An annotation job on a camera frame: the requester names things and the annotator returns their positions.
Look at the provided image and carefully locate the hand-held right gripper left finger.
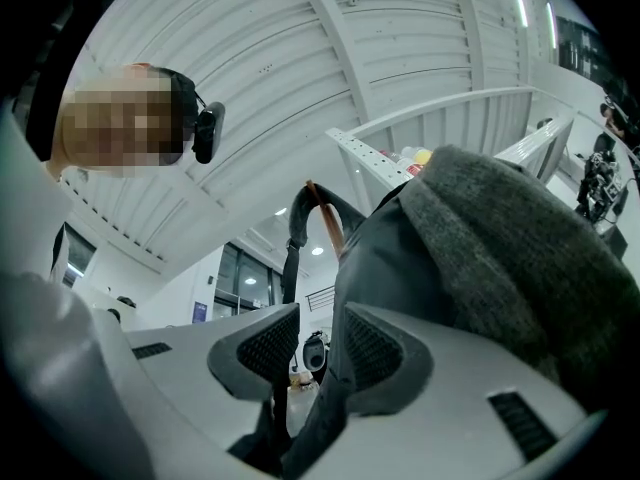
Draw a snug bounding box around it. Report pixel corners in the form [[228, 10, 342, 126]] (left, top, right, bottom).
[[122, 301, 302, 480]]

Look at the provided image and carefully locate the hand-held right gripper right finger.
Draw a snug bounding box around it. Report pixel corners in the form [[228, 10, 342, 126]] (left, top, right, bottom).
[[322, 301, 610, 480]]

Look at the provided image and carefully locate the orange wooden coat stand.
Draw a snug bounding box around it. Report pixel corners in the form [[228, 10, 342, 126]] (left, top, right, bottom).
[[304, 179, 347, 260]]

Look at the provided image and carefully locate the dark glass door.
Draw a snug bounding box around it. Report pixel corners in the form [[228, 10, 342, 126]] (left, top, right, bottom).
[[213, 241, 284, 319]]

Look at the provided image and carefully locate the person's white shirt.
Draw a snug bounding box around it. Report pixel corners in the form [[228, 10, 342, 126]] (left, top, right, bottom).
[[0, 97, 151, 480]]

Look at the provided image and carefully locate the person's head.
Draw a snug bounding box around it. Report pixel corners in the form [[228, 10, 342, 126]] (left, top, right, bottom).
[[58, 62, 201, 169]]

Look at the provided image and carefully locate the white metal shelving unit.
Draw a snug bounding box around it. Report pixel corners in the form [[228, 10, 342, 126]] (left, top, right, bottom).
[[324, 86, 579, 214]]

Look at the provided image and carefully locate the spare hand-held gripper device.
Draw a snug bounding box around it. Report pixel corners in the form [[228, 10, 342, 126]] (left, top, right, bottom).
[[577, 150, 629, 219]]

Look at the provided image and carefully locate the black head-mounted camera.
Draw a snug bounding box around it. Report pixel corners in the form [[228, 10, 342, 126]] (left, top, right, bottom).
[[159, 66, 227, 165]]

